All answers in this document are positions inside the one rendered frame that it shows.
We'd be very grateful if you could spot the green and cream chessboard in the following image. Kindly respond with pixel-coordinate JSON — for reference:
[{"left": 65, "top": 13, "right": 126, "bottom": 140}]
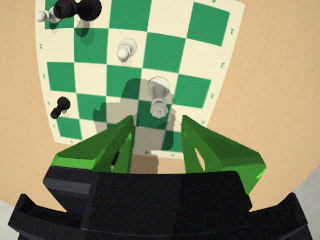
[{"left": 35, "top": 0, "right": 245, "bottom": 159}]

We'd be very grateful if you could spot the white pawn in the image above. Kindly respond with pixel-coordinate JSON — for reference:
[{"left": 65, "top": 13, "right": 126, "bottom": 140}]
[
  {"left": 36, "top": 7, "right": 61, "bottom": 23},
  {"left": 117, "top": 38, "right": 137, "bottom": 59}
]

